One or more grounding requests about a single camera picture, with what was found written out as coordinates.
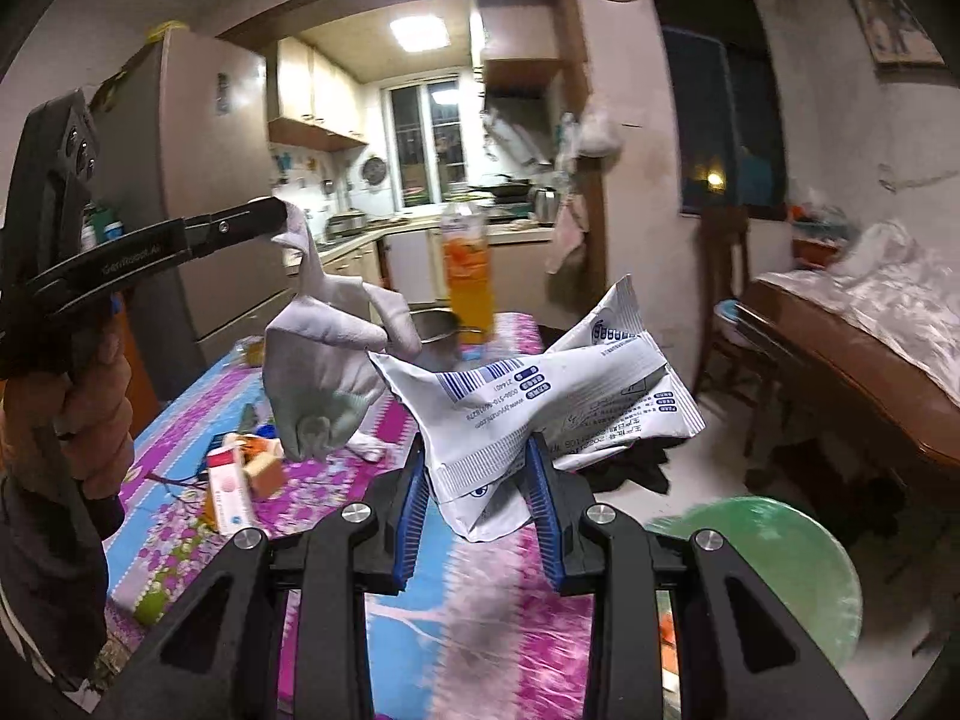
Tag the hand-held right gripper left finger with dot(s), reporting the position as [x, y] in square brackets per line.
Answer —
[409, 532]

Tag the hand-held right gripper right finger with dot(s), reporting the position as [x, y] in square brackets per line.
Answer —
[546, 532]

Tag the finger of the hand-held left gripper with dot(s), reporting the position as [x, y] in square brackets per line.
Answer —
[240, 223]

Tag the white snack wrapper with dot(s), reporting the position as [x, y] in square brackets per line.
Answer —
[517, 405]

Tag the red and white box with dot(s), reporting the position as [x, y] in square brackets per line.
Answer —
[229, 495]

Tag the green trash bin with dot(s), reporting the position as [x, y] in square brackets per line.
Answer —
[750, 562]

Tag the person's left forearm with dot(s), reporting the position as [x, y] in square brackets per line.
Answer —
[52, 577]

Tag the person's left hand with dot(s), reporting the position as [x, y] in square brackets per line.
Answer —
[90, 412]

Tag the grey refrigerator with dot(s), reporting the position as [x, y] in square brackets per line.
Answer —
[202, 165]

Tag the white crumpled tissue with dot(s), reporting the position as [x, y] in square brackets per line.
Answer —
[369, 448]

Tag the black cloth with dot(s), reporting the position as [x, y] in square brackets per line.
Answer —
[630, 465]

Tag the purple floral tablecloth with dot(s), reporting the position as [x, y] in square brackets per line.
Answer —
[465, 630]

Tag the kitchen counter cabinets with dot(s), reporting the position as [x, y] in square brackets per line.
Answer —
[409, 262]

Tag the kitchen window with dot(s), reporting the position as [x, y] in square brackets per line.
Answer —
[424, 142]

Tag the metal pot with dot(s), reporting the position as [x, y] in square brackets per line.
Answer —
[435, 330]

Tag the orange juice bottle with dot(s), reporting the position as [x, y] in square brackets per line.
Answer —
[469, 270]

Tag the square ceiling light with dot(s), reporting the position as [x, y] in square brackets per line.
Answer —
[418, 34]

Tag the black wok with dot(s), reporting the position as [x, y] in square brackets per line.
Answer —
[501, 186]

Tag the blue basin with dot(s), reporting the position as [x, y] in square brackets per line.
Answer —
[729, 319]

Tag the pink towel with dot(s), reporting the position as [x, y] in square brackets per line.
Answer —
[566, 236]

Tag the range hood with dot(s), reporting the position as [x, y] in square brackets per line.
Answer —
[517, 105]

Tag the metal kettle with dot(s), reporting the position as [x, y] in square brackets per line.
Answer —
[546, 204]

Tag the wooden chair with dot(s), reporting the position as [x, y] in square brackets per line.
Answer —
[724, 255]

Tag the brown wooden table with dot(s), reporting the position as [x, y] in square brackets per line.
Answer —
[847, 375]

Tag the white hanging plastic bag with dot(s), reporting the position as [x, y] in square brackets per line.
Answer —
[600, 127]

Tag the red basin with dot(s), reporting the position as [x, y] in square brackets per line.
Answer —
[814, 236]

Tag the white plastic sheet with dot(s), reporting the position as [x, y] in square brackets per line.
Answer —
[885, 285]

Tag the dark room window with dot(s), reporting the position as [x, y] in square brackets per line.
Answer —
[720, 120]

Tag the round wall clock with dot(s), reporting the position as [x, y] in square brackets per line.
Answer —
[374, 169]

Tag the cream wall cabinets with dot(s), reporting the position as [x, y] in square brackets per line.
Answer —
[315, 97]

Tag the framed wall picture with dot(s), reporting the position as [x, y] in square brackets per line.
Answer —
[892, 22]

